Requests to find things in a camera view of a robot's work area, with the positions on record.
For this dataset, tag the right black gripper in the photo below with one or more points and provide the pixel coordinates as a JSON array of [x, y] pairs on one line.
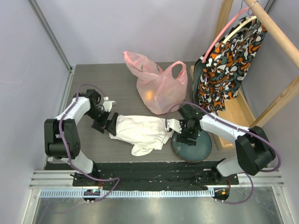
[[186, 137]]

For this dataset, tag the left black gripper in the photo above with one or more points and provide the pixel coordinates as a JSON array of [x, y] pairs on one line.
[[110, 125]]

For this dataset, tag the pink plastic bag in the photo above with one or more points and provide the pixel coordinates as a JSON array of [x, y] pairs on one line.
[[169, 85]]

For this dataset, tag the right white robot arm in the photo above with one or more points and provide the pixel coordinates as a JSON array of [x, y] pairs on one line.
[[253, 149]]

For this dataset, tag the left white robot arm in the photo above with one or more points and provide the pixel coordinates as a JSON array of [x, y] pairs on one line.
[[61, 135]]

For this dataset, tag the orange fake fruit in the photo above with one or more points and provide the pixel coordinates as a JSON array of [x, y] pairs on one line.
[[149, 95]]

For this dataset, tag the blue ceramic plate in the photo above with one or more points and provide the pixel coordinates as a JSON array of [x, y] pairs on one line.
[[192, 154]]

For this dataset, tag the white cloth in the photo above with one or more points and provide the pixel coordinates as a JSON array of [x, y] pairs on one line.
[[145, 133]]

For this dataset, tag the wooden clothes rack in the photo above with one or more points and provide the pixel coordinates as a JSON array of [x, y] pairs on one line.
[[269, 75]]

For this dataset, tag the patterned orange black garment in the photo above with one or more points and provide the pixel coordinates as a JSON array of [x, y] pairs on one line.
[[219, 78]]

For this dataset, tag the pink clothes hanger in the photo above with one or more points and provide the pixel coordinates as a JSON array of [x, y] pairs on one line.
[[218, 37]]

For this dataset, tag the cream clothes hanger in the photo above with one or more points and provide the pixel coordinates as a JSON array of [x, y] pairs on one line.
[[236, 30]]

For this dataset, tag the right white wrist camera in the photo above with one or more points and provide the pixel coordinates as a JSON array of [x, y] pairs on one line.
[[173, 124]]

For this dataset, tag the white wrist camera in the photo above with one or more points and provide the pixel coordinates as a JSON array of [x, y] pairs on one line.
[[173, 124], [108, 104]]

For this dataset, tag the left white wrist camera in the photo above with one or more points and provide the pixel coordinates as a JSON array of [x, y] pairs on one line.
[[108, 104]]

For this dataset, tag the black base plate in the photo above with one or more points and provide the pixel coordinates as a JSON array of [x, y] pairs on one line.
[[158, 176]]

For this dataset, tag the aluminium rail frame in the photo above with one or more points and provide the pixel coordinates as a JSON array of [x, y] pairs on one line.
[[256, 199]]

